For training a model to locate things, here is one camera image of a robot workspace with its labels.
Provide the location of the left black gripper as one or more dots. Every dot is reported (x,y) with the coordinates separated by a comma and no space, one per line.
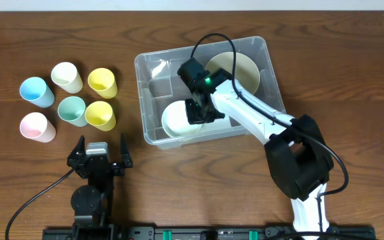
(99,166)

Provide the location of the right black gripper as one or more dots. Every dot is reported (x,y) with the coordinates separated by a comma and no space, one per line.
(198,116)

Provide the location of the white bowl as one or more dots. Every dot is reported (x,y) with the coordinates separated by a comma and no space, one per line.
(175,122)

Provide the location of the yellow cup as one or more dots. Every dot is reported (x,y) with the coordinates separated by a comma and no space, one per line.
(102,81)
(100,115)

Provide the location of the large beige bowl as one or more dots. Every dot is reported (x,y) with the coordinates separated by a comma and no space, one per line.
(246,71)

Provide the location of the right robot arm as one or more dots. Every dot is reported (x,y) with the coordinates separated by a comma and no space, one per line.
(298,162)

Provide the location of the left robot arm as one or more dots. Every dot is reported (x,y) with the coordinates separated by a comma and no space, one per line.
(92,203)

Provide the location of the clear plastic storage container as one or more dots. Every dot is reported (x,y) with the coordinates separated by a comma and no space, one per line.
(159,85)

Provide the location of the mint green cup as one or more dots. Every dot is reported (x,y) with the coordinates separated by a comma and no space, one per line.
(72,110)

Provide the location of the pink cup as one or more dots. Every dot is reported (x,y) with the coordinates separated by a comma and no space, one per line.
(37,127)

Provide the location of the cream white cup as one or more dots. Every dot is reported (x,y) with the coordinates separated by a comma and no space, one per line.
(66,76)

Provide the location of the light blue cup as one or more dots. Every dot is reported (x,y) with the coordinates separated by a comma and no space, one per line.
(36,91)

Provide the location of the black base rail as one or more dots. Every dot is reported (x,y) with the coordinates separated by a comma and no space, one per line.
(116,232)

